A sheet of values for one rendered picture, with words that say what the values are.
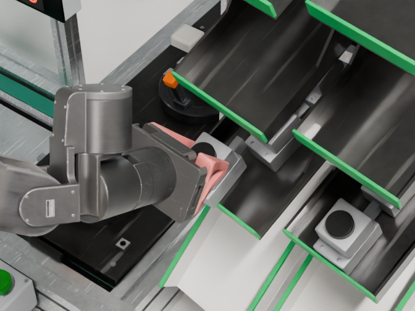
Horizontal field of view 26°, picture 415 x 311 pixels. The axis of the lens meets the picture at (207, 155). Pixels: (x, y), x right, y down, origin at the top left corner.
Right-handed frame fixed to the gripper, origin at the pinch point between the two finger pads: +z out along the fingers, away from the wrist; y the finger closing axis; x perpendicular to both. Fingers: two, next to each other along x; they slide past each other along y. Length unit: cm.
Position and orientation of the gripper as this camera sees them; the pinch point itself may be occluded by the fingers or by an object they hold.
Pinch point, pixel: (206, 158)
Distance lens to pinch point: 99.6
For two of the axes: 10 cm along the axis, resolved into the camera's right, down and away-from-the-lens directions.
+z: 5.8, -1.6, 8.0
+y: -7.5, -4.8, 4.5
